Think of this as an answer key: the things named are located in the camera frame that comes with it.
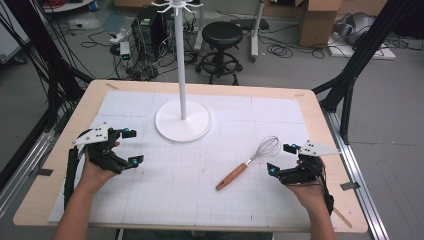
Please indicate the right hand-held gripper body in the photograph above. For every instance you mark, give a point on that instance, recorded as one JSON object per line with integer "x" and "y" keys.
{"x": 305, "y": 173}

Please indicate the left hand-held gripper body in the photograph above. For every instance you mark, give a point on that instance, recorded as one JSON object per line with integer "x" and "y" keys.
{"x": 100, "y": 151}

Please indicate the white hook rack stand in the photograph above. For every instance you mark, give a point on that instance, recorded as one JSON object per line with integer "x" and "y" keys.
{"x": 182, "y": 66}

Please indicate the person's right hand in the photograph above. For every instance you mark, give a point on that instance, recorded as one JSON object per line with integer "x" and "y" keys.
{"x": 310, "y": 196}

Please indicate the person's left hand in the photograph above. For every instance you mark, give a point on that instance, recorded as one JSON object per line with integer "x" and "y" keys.
{"x": 95, "y": 178}

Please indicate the black tape piece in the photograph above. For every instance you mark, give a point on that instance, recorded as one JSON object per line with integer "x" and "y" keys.
{"x": 350, "y": 186}
{"x": 43, "y": 172}

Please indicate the tan tape piece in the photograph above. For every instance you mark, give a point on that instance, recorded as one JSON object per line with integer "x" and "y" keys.
{"x": 111, "y": 86}

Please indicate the white grid mat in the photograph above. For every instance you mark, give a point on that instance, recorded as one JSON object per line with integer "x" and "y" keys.
{"x": 186, "y": 200}

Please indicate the white power adapter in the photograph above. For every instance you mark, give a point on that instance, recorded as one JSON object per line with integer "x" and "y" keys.
{"x": 125, "y": 50}

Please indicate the person's dark clothing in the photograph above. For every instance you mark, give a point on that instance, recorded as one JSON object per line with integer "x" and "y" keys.
{"x": 193, "y": 235}

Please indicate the white power strip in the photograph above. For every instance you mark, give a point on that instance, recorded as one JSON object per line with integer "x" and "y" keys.
{"x": 119, "y": 36}

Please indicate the black computer tower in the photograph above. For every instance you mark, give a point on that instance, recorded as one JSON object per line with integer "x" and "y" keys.
{"x": 148, "y": 31}

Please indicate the white flat board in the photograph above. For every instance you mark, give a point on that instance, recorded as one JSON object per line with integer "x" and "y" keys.
{"x": 366, "y": 51}

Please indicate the white stand leg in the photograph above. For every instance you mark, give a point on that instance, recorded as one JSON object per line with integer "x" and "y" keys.
{"x": 256, "y": 30}

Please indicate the cardboard box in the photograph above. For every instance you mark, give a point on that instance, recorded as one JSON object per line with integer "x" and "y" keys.
{"x": 318, "y": 23}

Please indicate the black flat device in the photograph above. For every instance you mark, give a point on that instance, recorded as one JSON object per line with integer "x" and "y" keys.
{"x": 250, "y": 24}

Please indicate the black round stool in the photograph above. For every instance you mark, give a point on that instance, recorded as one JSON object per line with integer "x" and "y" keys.
{"x": 221, "y": 36}

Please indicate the grey device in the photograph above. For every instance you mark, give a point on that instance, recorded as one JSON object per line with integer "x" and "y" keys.
{"x": 356, "y": 28}

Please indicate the white round table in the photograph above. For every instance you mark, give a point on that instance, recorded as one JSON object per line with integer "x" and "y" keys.
{"x": 66, "y": 5}

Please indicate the aluminium rail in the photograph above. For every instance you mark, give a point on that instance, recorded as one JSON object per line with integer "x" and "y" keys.
{"x": 23, "y": 173}
{"x": 361, "y": 173}

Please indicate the black metal frame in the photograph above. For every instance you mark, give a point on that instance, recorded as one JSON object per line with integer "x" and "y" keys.
{"x": 363, "y": 56}
{"x": 53, "y": 66}

